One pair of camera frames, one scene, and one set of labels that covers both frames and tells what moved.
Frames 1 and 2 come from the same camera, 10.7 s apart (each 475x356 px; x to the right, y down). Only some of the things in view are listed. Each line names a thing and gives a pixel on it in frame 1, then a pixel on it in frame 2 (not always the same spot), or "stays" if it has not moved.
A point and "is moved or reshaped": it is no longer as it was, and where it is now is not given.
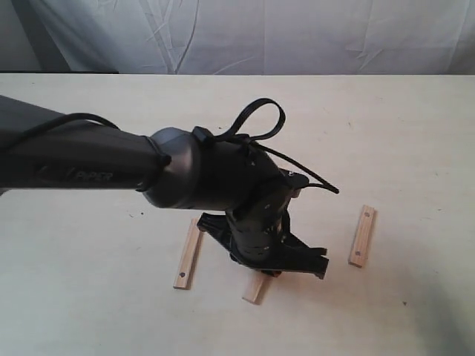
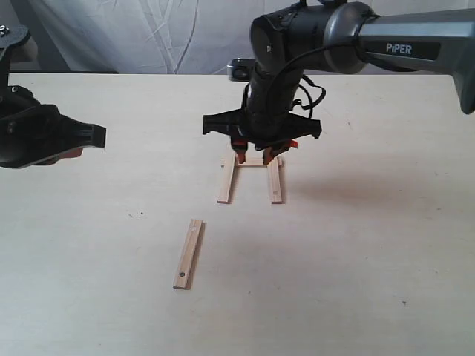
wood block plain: [257, 287] is moved or reshaped
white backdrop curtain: [240, 37] stays
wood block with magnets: [363, 236] is moved or reshaped
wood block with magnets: [185, 274] stays
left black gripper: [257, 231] to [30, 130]
